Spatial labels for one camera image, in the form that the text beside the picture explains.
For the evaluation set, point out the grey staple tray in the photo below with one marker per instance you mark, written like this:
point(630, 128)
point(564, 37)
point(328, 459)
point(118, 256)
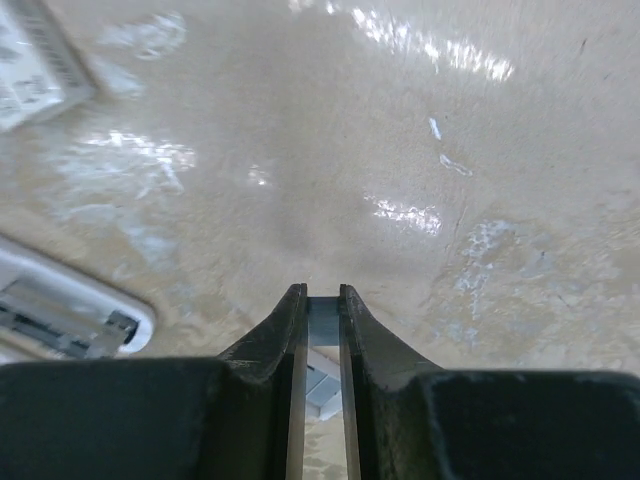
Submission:
point(323, 387)

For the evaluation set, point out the silver staple strip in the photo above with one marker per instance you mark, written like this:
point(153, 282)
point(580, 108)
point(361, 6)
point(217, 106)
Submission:
point(323, 321)

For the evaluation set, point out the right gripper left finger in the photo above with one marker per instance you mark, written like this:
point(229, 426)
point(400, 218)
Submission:
point(235, 415)

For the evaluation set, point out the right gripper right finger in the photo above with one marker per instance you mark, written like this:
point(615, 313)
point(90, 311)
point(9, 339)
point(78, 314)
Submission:
point(408, 418)

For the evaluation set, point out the beige green stapler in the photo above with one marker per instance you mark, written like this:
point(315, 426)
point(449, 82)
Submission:
point(50, 310)

